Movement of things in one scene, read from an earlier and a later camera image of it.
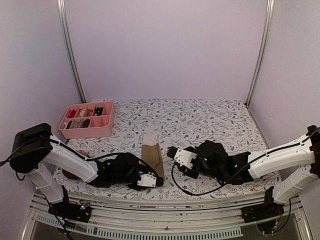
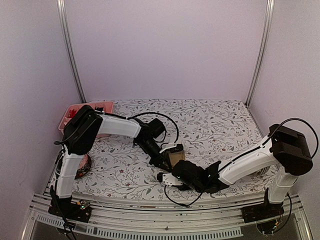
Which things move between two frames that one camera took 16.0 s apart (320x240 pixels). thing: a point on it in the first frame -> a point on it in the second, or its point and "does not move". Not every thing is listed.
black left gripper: [144, 168] -> [158, 161]
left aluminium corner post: [64, 23] does not move
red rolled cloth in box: [72, 113] does not move
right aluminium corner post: [269, 8] does not move
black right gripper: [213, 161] -> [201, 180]
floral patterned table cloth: [176, 123] does not move
